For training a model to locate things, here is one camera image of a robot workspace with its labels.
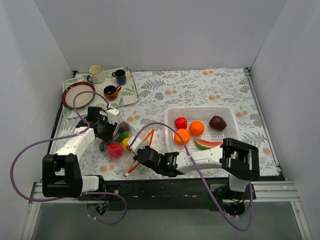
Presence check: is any orange brown ceramic mug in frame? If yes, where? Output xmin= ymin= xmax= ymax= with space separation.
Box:
xmin=103 ymin=85 xmax=122 ymax=101

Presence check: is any fake red strawberry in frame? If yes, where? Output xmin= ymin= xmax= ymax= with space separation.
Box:
xmin=174 ymin=117 xmax=188 ymax=130

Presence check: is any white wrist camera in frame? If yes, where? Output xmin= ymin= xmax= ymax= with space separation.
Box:
xmin=106 ymin=108 xmax=120 ymax=124
xmin=127 ymin=136 xmax=147 ymax=154

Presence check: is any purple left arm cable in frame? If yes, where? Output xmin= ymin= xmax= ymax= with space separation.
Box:
xmin=10 ymin=90 xmax=128 ymax=225

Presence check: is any fake dark purple fig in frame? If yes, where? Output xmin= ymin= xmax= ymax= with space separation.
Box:
xmin=209 ymin=115 xmax=227 ymax=131

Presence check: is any fake yellow lemon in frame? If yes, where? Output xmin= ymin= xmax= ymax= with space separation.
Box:
xmin=121 ymin=136 xmax=132 ymax=153

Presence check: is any dark blue mug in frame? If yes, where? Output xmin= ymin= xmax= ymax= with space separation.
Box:
xmin=111 ymin=69 xmax=127 ymax=86

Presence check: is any red rimmed cream plate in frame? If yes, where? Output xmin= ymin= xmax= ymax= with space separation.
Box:
xmin=62 ymin=81 xmax=96 ymax=109

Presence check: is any fake orange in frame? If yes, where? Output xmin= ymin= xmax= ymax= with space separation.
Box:
xmin=189 ymin=121 xmax=205 ymax=136
xmin=173 ymin=128 xmax=191 ymax=146

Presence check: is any fake watermelon slice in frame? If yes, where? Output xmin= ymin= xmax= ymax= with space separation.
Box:
xmin=194 ymin=138 xmax=223 ymax=151

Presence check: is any white plastic basket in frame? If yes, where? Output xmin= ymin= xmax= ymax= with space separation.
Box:
xmin=164 ymin=105 xmax=240 ymax=155

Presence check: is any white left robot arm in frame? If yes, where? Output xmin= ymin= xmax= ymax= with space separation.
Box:
xmin=42 ymin=106 xmax=120 ymax=200

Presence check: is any fake green cucumber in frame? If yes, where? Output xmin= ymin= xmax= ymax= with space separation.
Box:
xmin=114 ymin=131 xmax=130 ymax=143

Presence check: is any cream enamel mug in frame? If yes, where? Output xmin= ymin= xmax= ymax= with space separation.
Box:
xmin=86 ymin=64 xmax=106 ymax=84

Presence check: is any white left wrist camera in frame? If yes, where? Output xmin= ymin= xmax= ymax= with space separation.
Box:
xmin=106 ymin=108 xmax=120 ymax=124

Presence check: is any leaf print serving tray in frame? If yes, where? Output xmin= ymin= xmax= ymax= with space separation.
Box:
xmin=62 ymin=67 xmax=139 ymax=119

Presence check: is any fake red apple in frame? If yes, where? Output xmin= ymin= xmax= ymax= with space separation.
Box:
xmin=107 ymin=142 xmax=123 ymax=159

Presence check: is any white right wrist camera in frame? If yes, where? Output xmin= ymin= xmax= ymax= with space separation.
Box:
xmin=127 ymin=136 xmax=147 ymax=154

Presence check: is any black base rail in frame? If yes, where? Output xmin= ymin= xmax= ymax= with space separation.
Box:
xmin=80 ymin=177 xmax=256 ymax=211

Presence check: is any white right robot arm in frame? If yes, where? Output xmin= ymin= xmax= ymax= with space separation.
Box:
xmin=128 ymin=136 xmax=260 ymax=199

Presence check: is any clear zip top bag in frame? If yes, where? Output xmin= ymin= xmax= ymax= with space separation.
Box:
xmin=99 ymin=121 xmax=139 ymax=178

